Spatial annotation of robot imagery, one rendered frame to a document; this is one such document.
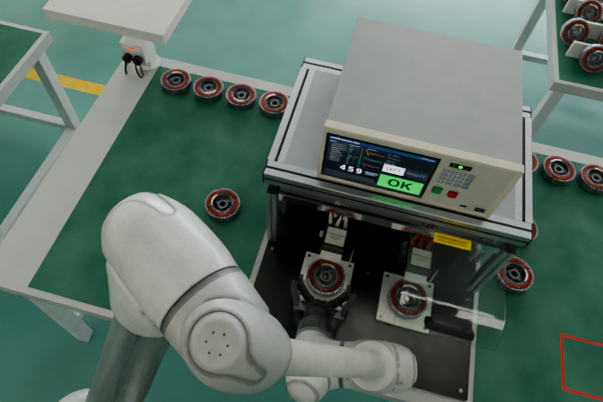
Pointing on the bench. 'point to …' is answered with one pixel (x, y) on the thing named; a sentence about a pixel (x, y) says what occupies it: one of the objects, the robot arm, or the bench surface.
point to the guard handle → (449, 329)
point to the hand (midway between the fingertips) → (325, 277)
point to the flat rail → (345, 211)
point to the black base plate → (450, 366)
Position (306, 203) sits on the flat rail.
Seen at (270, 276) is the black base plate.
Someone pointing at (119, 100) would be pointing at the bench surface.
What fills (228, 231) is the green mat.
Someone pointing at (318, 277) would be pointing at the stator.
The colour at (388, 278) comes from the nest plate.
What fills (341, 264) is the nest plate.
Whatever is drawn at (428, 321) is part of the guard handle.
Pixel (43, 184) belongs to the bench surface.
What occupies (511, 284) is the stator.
